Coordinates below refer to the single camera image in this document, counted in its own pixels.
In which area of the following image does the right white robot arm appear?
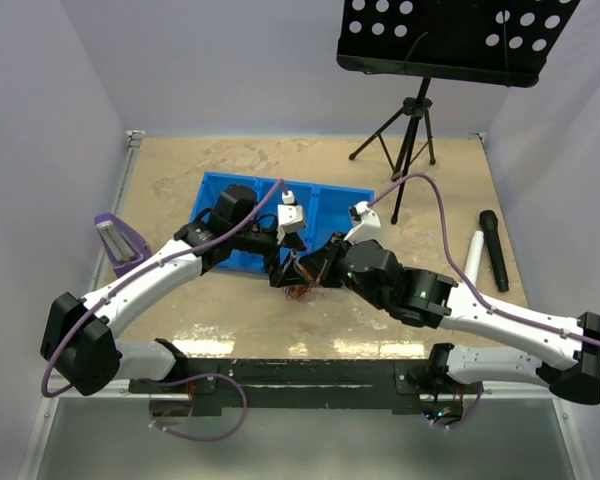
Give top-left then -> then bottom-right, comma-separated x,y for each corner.
288,236 -> 600,405

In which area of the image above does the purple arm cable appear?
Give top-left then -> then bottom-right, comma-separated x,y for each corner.
367,173 -> 600,349
40,178 -> 289,399

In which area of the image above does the black microphone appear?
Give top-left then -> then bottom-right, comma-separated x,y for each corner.
479,210 -> 509,293

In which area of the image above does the blue three-compartment plastic bin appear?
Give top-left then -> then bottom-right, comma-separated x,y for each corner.
188,171 -> 376,279

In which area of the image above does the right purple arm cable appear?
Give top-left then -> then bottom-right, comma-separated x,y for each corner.
367,173 -> 600,349

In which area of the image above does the white microphone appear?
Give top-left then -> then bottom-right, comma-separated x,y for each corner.
464,230 -> 484,284

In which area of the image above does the purple metronome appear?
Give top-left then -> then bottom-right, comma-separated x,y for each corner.
94,213 -> 152,278

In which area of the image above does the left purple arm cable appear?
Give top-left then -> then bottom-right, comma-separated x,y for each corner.
40,178 -> 289,399

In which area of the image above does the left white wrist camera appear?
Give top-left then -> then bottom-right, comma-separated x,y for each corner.
277,190 -> 306,245

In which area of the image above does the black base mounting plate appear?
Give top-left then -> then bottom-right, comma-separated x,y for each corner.
130,358 -> 478,416

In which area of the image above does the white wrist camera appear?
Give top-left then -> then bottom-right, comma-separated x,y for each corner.
277,190 -> 306,245
344,201 -> 381,244

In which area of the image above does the black music stand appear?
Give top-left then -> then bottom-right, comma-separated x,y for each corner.
335,0 -> 584,225

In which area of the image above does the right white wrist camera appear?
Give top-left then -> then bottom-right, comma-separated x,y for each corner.
344,201 -> 381,244

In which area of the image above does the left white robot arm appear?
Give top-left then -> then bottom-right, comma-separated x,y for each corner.
40,180 -> 306,398

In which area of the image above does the red yellow wire bundle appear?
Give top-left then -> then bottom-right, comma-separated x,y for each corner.
282,284 -> 324,304

